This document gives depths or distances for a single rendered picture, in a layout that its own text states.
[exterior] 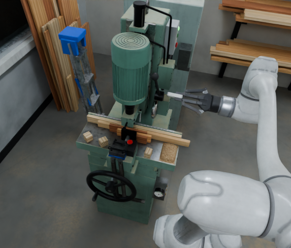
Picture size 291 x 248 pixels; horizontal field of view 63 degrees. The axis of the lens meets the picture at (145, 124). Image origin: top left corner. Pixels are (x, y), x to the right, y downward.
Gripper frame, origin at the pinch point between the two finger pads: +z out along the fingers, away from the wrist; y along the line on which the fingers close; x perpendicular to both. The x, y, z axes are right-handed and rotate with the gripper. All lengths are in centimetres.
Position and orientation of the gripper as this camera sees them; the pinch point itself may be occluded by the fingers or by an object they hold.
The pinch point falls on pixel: (175, 95)
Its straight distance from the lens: 111.5
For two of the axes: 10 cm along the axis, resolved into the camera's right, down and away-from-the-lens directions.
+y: 2.3, -9.7, 0.7
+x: -1.1, -1.0, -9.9
